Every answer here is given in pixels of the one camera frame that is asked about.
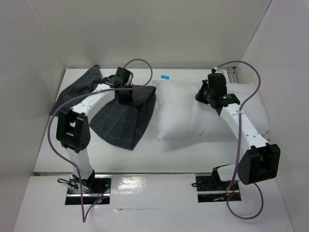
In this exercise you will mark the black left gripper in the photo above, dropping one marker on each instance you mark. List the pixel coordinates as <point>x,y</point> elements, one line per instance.
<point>127,101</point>

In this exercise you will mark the blue pillow label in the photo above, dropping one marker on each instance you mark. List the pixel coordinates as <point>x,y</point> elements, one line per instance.
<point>164,77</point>

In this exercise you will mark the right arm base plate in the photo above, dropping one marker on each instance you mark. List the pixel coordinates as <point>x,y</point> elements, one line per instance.
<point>210,190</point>

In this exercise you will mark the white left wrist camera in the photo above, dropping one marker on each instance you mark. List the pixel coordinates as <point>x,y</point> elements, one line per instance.
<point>130,78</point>

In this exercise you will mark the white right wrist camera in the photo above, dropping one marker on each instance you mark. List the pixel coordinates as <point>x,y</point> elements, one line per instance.
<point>216,70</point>

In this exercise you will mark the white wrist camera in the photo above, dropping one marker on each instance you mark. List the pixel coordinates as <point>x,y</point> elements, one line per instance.
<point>130,78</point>
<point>216,70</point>

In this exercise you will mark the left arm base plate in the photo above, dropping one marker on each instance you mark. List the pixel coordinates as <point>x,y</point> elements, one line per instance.
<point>98,192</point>

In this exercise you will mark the white pillow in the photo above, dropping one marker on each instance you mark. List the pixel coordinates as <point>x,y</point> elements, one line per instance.
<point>180,115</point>

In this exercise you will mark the aluminium frame rail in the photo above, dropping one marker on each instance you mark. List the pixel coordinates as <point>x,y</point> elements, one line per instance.
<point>231,71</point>

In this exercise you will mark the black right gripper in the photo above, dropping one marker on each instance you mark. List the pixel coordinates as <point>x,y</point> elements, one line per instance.
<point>201,93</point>

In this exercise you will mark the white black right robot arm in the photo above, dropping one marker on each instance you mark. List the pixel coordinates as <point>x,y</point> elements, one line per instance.
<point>256,159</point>

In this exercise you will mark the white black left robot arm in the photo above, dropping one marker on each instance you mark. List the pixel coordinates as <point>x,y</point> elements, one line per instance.
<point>73,118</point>

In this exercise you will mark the dark grey checked pillowcase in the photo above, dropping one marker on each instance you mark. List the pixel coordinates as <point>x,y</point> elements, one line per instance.
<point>119,125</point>

